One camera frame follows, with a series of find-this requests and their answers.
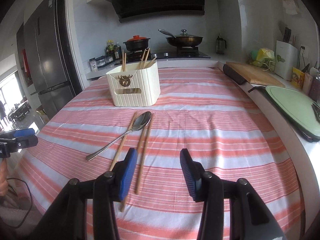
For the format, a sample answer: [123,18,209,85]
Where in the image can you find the black kitchen scissors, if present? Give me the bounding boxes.
[311,103,320,122]

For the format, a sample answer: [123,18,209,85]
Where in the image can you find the wooden chopstick far left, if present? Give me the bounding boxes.
[109,112,137,171]

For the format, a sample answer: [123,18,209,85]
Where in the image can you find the wooden chopstick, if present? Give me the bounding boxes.
[135,113,155,195]
[109,112,137,171]
[120,127,146,212]

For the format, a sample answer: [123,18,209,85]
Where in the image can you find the silver metal spoon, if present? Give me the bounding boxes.
[85,111,152,161]

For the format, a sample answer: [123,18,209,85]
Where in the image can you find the wooden chopstick middle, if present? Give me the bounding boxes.
[135,113,155,195]

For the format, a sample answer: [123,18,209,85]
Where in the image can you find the pink striped tablecloth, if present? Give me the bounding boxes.
[14,68,304,239]

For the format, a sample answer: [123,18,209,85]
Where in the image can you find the cream ribbed utensil holder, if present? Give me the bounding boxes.
[106,61,161,107]

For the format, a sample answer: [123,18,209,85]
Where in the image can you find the silver refrigerator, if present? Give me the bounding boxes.
[23,0,82,119]

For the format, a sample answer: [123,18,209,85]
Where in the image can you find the black rolled mat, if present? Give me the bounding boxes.
[223,64,247,86]

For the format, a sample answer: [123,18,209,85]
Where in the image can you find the chopstick in holder right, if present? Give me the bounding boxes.
[144,57,157,68]

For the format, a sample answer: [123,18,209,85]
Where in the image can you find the chopstick in holder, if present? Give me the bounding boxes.
[139,48,150,69]
[122,50,126,72]
[144,57,157,68]

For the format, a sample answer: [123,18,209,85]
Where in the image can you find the black spice rack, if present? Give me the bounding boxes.
[89,54,114,72]

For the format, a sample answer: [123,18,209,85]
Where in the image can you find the wooden cutting board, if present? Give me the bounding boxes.
[226,61,285,87]

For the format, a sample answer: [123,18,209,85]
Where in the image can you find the chopstick in holder middle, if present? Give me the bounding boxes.
[139,48,150,69]

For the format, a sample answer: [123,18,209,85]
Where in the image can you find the chopstick in holder left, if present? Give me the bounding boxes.
[122,50,126,72]

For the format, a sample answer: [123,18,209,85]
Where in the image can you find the black gas stove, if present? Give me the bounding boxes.
[126,47,210,63]

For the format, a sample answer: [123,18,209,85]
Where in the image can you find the condiment bottles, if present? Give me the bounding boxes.
[106,40,121,60]

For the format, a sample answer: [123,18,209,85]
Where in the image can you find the green cutting board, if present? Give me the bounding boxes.
[265,86,319,142]

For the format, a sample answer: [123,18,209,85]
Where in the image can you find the black pot orange lid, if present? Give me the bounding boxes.
[124,35,150,53]

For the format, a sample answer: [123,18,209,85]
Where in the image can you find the dark glass pitcher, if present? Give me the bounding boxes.
[216,36,227,55]

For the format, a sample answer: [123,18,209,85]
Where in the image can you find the wok with glass lid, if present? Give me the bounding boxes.
[158,29,203,48]

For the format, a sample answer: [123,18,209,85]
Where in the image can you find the yellow green plastic bag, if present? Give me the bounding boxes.
[249,48,285,67]

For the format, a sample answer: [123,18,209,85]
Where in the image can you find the yellow seasoning packet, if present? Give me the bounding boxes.
[291,68,305,89]

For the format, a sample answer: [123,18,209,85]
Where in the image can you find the white knife block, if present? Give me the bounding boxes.
[274,41,298,81]

